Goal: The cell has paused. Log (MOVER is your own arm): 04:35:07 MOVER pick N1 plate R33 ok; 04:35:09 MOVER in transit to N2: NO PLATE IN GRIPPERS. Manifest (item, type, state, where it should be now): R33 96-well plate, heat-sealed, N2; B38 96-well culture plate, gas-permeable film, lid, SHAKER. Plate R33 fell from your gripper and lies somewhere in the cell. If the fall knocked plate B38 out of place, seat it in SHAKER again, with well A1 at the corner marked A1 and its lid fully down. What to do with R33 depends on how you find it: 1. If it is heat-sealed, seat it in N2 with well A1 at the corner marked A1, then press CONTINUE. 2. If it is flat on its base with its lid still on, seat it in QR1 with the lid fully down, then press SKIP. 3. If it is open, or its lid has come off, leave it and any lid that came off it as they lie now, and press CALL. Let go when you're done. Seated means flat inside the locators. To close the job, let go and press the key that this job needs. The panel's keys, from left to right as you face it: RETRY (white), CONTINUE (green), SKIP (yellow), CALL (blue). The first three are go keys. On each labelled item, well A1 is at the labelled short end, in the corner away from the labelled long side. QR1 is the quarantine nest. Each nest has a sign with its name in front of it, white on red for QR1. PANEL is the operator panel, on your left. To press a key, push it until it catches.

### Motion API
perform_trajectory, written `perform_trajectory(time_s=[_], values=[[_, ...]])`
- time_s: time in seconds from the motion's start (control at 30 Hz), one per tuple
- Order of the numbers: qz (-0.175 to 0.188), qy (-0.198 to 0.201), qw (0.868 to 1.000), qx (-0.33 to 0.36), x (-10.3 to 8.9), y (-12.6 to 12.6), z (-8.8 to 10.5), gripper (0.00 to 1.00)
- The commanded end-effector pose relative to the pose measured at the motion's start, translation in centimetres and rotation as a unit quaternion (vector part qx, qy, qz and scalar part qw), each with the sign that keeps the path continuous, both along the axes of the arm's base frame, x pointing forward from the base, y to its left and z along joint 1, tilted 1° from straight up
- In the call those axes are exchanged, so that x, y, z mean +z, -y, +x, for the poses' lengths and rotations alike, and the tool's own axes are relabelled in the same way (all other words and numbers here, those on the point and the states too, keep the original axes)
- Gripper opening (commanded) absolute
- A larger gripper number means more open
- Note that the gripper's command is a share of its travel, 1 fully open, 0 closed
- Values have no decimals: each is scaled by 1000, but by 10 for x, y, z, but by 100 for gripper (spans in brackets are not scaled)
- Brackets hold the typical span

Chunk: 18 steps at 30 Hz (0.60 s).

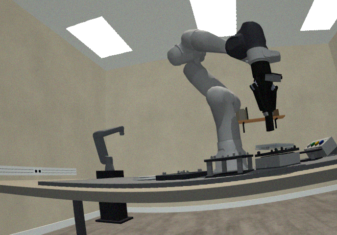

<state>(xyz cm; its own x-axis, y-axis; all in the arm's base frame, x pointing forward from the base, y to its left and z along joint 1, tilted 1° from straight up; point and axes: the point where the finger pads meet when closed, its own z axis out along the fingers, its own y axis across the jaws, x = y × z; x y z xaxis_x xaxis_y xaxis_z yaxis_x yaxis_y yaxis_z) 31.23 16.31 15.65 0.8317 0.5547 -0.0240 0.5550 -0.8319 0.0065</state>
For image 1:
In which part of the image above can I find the white operator button panel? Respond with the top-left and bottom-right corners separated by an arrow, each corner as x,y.
304,136 -> 337,159

